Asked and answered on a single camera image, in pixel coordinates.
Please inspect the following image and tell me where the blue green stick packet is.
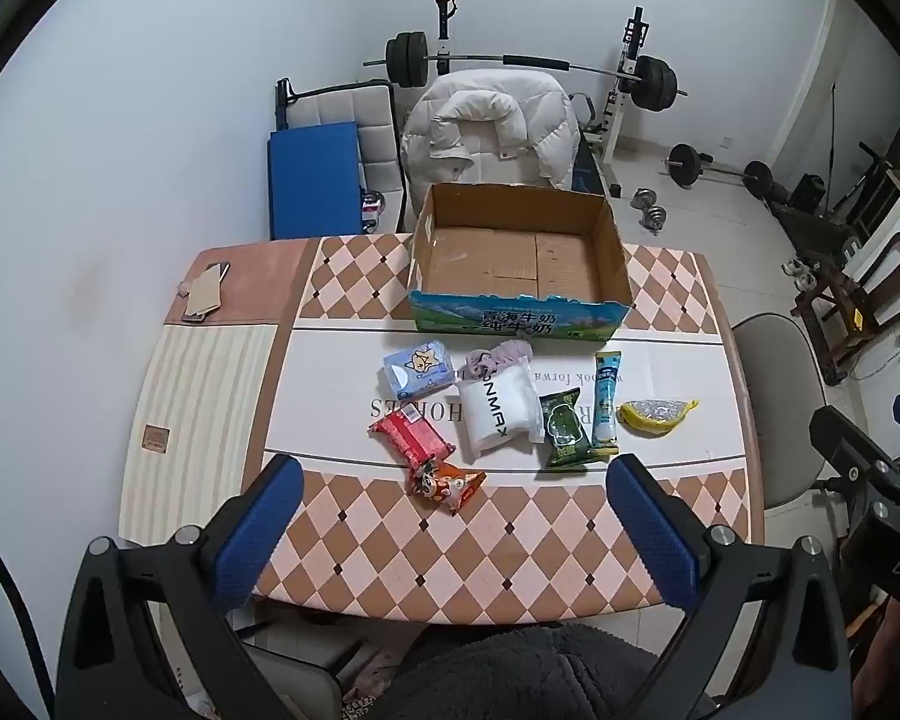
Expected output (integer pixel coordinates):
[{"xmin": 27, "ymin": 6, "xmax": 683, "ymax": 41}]
[{"xmin": 592, "ymin": 349, "xmax": 624, "ymax": 458}]

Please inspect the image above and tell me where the white soft packet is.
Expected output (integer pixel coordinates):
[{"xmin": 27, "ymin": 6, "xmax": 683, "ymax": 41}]
[{"xmin": 453, "ymin": 362, "xmax": 546, "ymax": 459}]

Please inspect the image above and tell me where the green snack packet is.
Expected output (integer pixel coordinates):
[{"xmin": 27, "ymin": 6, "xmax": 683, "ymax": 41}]
[{"xmin": 537, "ymin": 387, "xmax": 599, "ymax": 470}]

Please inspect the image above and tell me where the yellow sponge pouch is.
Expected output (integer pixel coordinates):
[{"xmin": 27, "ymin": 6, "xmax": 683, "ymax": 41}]
[{"xmin": 618, "ymin": 397, "xmax": 701, "ymax": 434}]

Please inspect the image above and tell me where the small cardboard piece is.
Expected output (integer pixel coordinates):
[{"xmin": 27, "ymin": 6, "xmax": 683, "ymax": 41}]
[{"xmin": 183, "ymin": 264, "xmax": 227, "ymax": 317}]

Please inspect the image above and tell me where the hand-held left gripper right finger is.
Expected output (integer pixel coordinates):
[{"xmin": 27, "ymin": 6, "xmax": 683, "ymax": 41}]
[{"xmin": 606, "ymin": 454, "xmax": 853, "ymax": 720}]

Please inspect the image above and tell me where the orange snack packet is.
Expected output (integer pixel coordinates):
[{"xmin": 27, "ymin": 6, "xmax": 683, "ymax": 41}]
[{"xmin": 406, "ymin": 460, "xmax": 489, "ymax": 518}]

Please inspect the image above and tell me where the short barbell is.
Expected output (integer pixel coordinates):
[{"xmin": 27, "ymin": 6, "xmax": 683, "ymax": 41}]
[{"xmin": 663, "ymin": 143, "xmax": 775, "ymax": 200}]

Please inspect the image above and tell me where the beige round chair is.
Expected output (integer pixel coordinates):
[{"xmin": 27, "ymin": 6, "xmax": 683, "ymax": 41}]
[{"xmin": 730, "ymin": 312, "xmax": 831, "ymax": 512}]

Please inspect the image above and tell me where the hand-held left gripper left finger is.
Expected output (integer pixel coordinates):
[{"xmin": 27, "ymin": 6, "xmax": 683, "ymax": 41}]
[{"xmin": 56, "ymin": 454, "xmax": 340, "ymax": 720}]

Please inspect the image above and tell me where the open cardboard box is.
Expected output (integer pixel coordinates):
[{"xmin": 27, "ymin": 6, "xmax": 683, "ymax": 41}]
[{"xmin": 407, "ymin": 181, "xmax": 633, "ymax": 337}]

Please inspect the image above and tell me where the purple grey cloth bundle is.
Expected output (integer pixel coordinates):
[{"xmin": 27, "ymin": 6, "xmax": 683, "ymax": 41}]
[{"xmin": 460, "ymin": 338, "xmax": 534, "ymax": 381}]

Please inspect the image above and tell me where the black smartphone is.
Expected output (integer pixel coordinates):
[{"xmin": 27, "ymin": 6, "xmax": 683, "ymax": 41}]
[{"xmin": 181, "ymin": 262, "xmax": 232, "ymax": 325}]

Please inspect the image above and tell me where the black exercise machine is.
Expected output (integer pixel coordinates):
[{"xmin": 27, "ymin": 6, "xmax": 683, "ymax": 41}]
[{"xmin": 825, "ymin": 82, "xmax": 900, "ymax": 242}]

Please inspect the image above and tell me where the blue tissue pack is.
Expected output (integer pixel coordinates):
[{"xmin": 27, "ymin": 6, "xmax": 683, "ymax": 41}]
[{"xmin": 382, "ymin": 340, "xmax": 456, "ymax": 401}]

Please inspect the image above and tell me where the chrome dumbbell pair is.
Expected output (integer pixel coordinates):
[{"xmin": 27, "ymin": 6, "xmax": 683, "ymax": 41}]
[{"xmin": 629, "ymin": 187, "xmax": 670, "ymax": 235}]

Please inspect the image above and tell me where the white puffer jacket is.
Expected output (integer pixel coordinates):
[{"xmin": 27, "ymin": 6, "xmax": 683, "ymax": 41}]
[{"xmin": 403, "ymin": 68, "xmax": 583, "ymax": 193}]

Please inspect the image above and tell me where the long barbell with black plates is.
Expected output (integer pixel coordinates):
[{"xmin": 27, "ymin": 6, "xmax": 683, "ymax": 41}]
[{"xmin": 363, "ymin": 31, "xmax": 688, "ymax": 110}]

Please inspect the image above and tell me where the red snack packet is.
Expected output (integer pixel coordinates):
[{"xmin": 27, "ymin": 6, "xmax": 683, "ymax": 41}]
[{"xmin": 367, "ymin": 410, "xmax": 456, "ymax": 470}]

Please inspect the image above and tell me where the person's dark fleece clothing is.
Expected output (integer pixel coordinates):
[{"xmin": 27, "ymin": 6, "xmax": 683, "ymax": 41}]
[{"xmin": 366, "ymin": 621, "xmax": 717, "ymax": 720}]

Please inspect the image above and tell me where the white padded bench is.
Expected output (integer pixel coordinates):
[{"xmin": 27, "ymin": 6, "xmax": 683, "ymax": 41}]
[{"xmin": 274, "ymin": 77, "xmax": 408, "ymax": 235}]

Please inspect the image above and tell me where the white weight rack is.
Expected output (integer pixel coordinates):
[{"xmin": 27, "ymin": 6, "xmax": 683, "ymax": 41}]
[{"xmin": 429, "ymin": 0, "xmax": 650, "ymax": 196}]

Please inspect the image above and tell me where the blue folded mat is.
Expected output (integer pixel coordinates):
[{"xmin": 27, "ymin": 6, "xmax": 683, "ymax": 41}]
[{"xmin": 268, "ymin": 121, "xmax": 362, "ymax": 240}]

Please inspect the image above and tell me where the dark wooden chair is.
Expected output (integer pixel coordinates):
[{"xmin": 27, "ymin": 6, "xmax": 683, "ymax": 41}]
[{"xmin": 790, "ymin": 232, "xmax": 900, "ymax": 389}]

